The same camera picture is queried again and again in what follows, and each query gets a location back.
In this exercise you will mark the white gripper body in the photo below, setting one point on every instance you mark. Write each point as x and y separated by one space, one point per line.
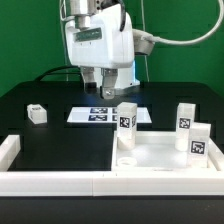
102 45

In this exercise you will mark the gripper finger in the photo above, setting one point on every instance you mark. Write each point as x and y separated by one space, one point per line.
88 78
109 78

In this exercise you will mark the white U-shaped fence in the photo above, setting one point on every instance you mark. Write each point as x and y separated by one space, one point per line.
190 182

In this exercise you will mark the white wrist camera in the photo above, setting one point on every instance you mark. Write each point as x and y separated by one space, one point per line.
142 42

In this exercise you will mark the white marker base sheet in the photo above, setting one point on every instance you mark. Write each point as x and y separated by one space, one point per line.
103 115

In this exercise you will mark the white square tabletop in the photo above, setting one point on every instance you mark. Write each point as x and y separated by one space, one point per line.
153 151

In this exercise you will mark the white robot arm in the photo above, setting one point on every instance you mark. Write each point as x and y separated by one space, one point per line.
80 11

